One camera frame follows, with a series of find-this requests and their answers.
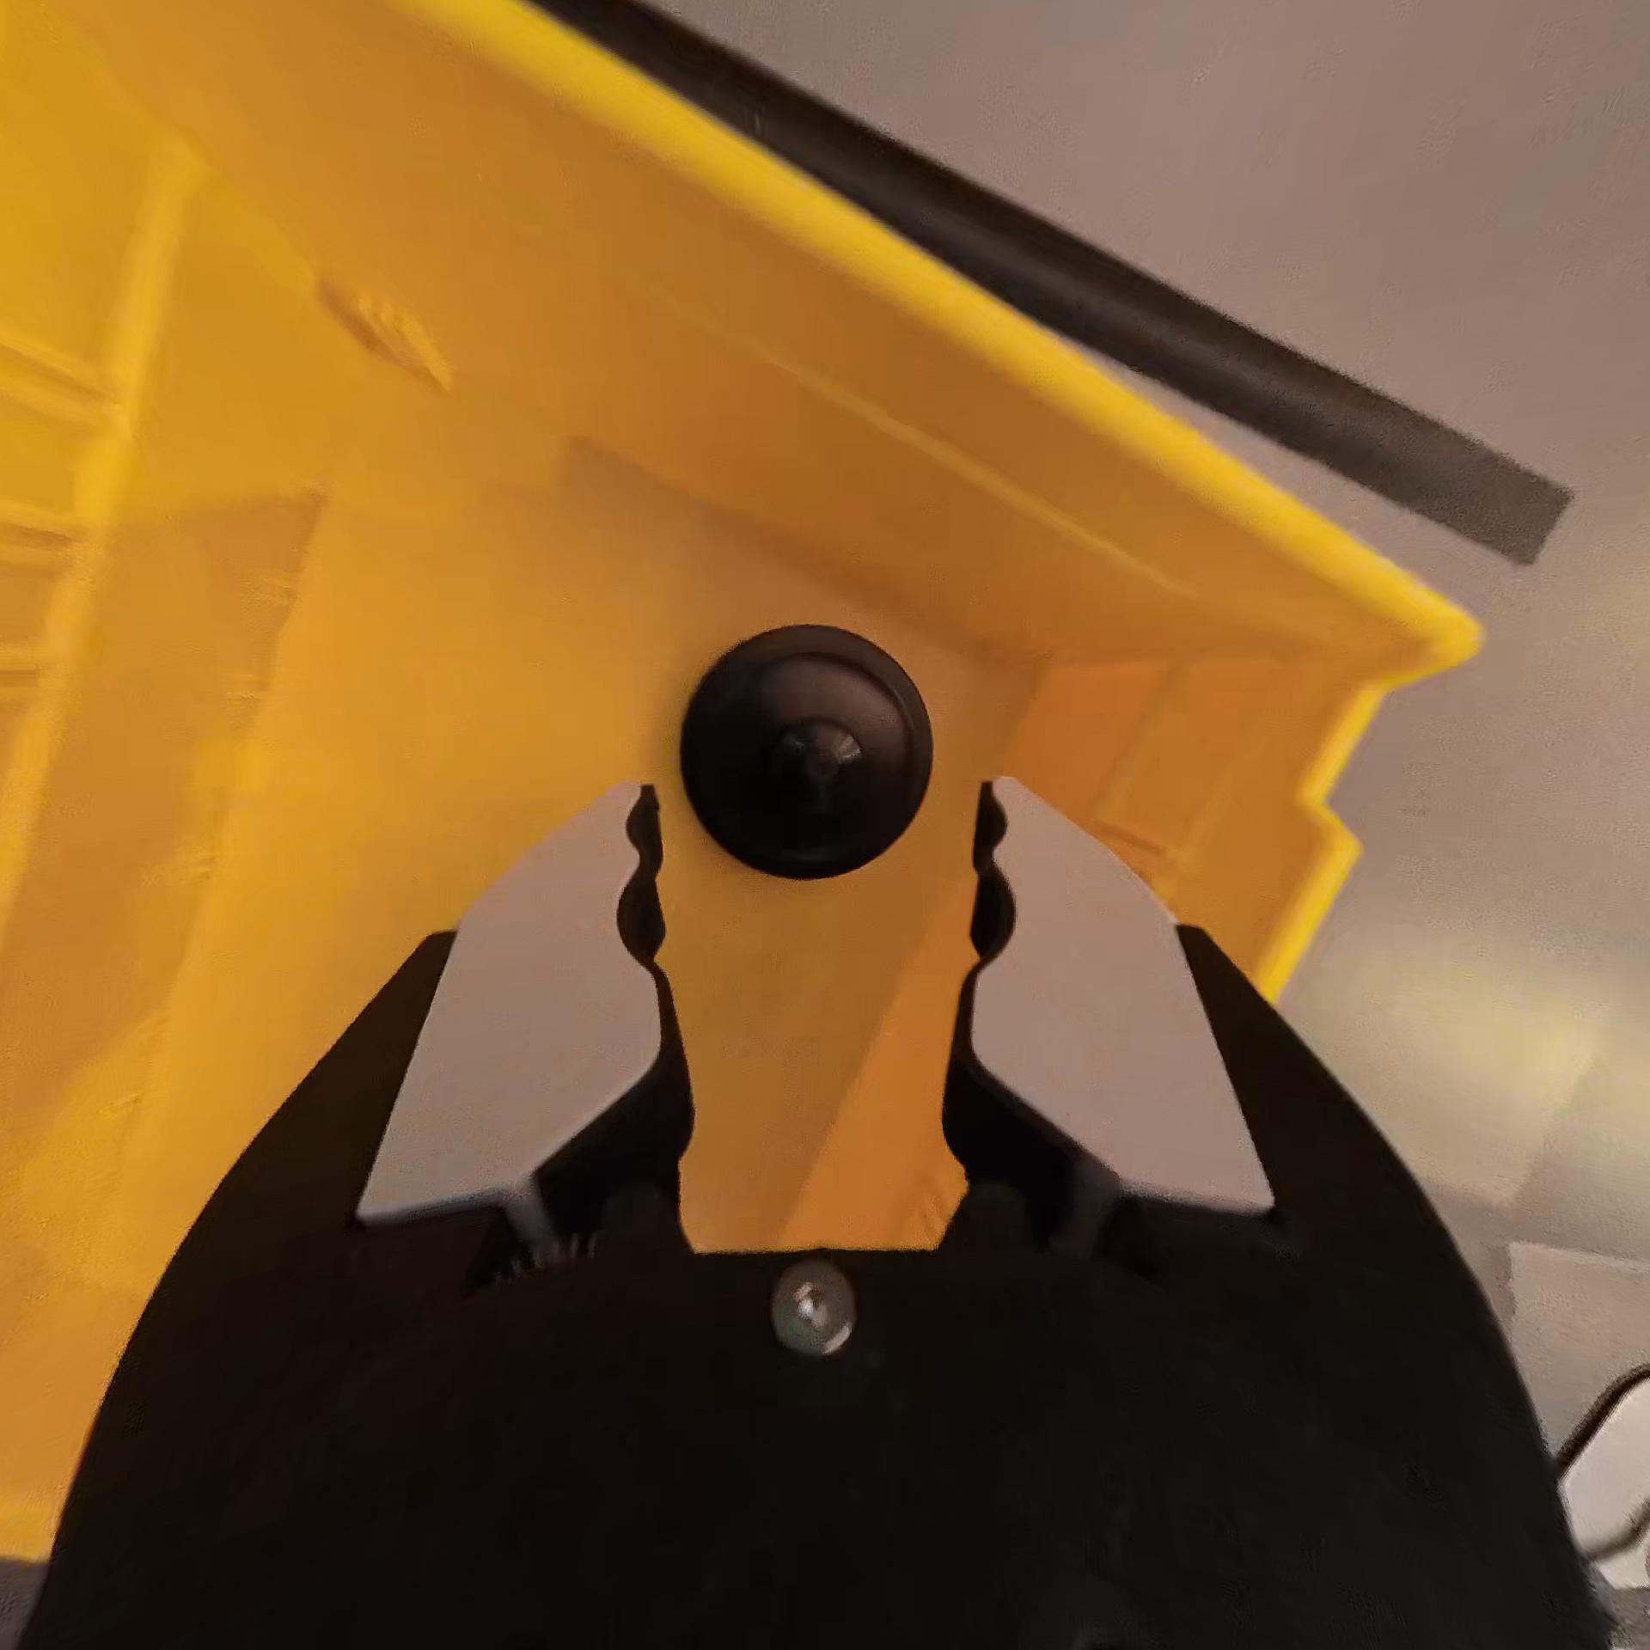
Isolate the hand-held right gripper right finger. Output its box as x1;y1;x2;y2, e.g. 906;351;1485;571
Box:
943;778;1277;1249

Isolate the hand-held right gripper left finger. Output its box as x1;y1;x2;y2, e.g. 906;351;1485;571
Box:
353;780;699;1245

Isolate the black bottle lid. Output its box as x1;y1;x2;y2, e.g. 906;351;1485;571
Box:
680;626;934;881

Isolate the yellow plastic bin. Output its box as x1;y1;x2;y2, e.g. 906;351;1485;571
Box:
0;0;1485;1569

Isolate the white blurred object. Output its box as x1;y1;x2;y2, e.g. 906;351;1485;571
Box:
1552;1365;1650;1580

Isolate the black strip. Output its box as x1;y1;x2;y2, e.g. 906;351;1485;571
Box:
527;0;1575;566

